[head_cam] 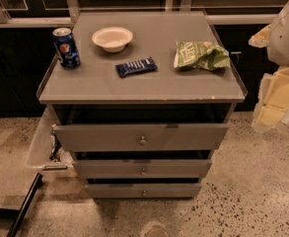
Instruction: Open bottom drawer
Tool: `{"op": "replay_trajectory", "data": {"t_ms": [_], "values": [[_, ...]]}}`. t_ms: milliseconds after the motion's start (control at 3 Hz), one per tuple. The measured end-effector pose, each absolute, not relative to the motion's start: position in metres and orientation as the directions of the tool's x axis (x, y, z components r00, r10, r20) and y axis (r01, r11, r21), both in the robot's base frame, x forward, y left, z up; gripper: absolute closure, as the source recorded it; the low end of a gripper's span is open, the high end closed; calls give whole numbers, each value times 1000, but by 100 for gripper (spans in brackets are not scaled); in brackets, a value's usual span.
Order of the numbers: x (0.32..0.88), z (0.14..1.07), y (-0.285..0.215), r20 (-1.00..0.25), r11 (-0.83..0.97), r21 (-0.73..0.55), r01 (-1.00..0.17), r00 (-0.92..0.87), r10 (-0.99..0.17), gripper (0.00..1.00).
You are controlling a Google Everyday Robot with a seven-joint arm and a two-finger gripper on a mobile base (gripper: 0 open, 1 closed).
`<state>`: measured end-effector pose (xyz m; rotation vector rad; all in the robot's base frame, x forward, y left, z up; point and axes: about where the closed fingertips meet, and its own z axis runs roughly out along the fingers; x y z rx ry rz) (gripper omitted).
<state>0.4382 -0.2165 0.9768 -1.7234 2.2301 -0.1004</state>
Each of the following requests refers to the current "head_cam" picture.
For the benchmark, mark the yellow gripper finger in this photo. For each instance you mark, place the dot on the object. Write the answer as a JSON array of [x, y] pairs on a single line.
[[260, 39], [273, 100]]

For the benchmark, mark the grey bottom drawer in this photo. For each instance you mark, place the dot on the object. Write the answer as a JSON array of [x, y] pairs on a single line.
[[143, 190]]

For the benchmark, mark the grey drawer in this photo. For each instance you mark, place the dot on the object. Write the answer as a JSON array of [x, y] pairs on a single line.
[[143, 190], [140, 137], [141, 168]]

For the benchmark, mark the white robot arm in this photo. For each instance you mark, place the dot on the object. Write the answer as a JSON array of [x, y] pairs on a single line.
[[278, 40]]

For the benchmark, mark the grey drawer cabinet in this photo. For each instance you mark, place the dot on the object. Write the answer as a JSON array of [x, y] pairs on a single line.
[[94, 93]]

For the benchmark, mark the grey top drawer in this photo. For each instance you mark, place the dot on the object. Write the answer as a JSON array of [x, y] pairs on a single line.
[[140, 137]]

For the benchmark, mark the grey middle drawer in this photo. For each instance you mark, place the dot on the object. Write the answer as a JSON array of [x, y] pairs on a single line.
[[141, 168]]

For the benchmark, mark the green chip bag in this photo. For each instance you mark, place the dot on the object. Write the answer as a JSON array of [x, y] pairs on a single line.
[[205, 55]]

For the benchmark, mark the dark blue snack bar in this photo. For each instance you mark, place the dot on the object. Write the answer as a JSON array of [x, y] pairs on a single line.
[[136, 67]]

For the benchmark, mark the white paper bowl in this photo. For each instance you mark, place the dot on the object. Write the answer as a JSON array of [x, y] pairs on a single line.
[[112, 39]]

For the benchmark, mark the blue pepsi can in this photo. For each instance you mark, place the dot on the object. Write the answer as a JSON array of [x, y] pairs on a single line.
[[66, 48]]

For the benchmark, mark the black metal bar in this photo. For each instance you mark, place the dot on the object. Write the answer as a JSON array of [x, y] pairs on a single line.
[[37, 183]]

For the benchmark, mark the metal window frame rail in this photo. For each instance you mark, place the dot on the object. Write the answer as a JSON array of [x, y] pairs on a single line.
[[29, 18]]

